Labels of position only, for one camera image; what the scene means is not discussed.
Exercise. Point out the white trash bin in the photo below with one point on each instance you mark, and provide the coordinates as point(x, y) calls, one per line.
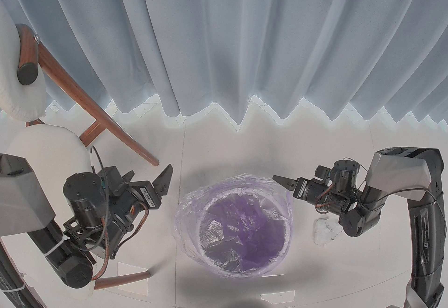
point(285, 229)

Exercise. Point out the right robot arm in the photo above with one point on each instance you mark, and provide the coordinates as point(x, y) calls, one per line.
point(399, 173)

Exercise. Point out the crumpled clear plastic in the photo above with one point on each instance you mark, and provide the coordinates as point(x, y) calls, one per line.
point(325, 231)

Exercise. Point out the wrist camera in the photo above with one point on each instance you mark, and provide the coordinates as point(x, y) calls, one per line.
point(322, 173)
point(110, 177)

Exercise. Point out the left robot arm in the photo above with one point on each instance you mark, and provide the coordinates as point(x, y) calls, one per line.
point(31, 201)

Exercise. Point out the white cushioned wooden chair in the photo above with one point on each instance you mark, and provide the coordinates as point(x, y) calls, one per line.
point(45, 145)

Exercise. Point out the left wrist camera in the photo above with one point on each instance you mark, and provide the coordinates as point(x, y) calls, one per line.
point(110, 177)

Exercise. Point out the pale blue curtain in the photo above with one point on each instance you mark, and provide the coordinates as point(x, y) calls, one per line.
point(224, 19)

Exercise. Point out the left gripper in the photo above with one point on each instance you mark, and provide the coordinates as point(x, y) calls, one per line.
point(141, 196)

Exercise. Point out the purple plastic bag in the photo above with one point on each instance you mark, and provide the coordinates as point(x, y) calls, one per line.
point(245, 222)

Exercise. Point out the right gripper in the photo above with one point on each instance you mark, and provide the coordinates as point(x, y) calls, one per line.
point(311, 189)

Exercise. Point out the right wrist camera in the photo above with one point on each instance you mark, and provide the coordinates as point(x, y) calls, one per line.
point(322, 173)

